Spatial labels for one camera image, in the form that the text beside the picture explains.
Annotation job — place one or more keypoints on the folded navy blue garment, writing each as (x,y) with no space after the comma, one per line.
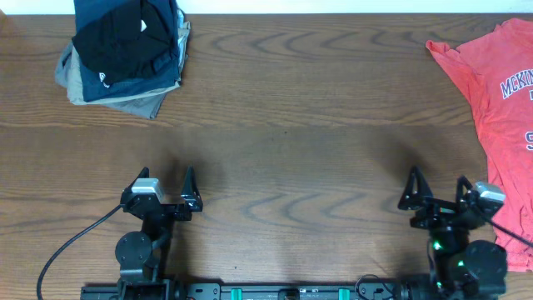
(95,89)

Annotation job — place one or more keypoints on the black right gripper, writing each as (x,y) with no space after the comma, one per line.
(435,209)

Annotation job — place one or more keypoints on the folded light blue garment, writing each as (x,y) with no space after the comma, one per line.
(180,38)

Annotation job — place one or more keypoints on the folded grey garment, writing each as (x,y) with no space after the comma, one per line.
(137,108)

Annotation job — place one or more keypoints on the black polo shirt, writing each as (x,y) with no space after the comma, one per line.
(131,39)

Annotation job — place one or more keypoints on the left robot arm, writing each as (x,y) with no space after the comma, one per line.
(141,254)

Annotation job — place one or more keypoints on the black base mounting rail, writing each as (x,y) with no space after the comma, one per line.
(213,291)

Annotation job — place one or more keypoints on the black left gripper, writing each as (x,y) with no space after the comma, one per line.
(192,203)

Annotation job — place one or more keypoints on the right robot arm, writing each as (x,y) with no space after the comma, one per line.
(459,268)

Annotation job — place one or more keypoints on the folded beige garment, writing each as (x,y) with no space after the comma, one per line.
(77,89)

